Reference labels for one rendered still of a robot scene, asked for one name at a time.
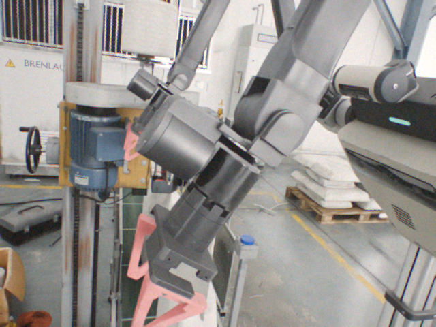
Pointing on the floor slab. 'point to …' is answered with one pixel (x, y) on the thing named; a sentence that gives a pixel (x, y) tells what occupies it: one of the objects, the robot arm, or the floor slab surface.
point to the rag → (34, 319)
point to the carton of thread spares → (13, 270)
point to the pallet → (325, 214)
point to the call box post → (237, 293)
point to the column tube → (85, 274)
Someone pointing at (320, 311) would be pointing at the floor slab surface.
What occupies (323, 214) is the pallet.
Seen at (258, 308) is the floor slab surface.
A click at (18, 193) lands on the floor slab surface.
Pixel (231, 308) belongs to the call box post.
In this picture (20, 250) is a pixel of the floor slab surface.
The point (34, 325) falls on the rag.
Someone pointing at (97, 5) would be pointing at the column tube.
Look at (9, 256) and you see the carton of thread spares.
